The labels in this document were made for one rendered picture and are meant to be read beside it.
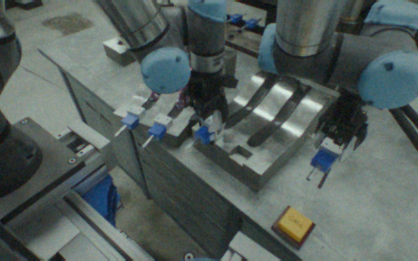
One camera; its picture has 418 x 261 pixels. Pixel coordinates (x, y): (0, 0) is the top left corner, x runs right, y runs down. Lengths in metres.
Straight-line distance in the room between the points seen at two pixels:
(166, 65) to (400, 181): 0.78
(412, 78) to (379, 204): 0.53
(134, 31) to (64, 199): 0.42
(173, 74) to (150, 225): 1.32
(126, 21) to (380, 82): 0.34
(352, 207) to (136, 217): 1.20
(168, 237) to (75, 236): 1.03
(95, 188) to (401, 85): 0.63
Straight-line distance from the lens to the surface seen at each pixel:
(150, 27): 0.39
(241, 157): 0.77
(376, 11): 0.52
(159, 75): 0.40
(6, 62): 0.62
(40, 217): 0.66
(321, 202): 0.81
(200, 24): 0.54
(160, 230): 1.62
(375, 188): 0.91
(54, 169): 0.59
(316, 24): 0.33
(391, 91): 0.42
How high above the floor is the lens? 1.45
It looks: 44 degrees down
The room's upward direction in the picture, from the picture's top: straight up
